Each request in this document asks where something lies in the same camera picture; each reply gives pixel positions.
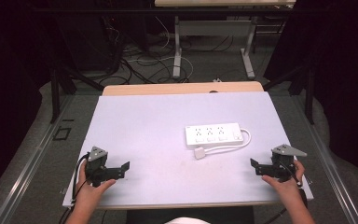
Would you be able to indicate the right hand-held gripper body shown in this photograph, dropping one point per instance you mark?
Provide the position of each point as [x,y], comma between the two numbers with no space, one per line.
[282,160]

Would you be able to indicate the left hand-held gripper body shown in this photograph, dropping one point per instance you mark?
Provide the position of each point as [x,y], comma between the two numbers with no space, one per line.
[97,163]

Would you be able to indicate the white power strip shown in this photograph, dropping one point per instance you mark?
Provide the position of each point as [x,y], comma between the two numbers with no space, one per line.
[213,134]

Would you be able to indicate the white power plug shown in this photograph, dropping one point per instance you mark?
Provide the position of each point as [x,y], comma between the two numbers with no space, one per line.
[199,153]

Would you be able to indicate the person's right hand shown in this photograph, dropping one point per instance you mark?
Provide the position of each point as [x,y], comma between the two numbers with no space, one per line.
[289,188]

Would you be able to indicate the person's left hand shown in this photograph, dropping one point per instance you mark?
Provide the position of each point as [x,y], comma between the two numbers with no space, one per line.
[88,193]

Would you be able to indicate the black square floor hatch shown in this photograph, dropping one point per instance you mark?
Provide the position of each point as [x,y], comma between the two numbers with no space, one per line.
[62,133]

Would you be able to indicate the white table mat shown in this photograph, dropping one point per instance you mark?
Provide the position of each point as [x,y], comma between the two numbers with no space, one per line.
[155,130]

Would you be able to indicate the person's white shirt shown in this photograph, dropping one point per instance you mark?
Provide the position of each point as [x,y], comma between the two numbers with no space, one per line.
[187,221]

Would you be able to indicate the dark curtain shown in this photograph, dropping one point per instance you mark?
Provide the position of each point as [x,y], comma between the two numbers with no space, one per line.
[345,77]
[9,77]

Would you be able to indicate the dark equipment rack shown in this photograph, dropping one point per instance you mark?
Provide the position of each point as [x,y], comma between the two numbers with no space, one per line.
[90,40]

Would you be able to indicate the white desk with metal legs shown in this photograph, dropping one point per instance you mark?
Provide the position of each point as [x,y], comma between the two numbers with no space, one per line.
[214,28]

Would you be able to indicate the aluminium floor rail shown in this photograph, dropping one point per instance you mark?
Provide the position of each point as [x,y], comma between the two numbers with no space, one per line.
[332,174]
[28,168]

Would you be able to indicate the black metal frame stand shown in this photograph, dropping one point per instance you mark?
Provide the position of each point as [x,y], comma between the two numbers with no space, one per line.
[56,93]
[309,93]

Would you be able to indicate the black horizontal frame bar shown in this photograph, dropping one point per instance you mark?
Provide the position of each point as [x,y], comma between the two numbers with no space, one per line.
[105,10]

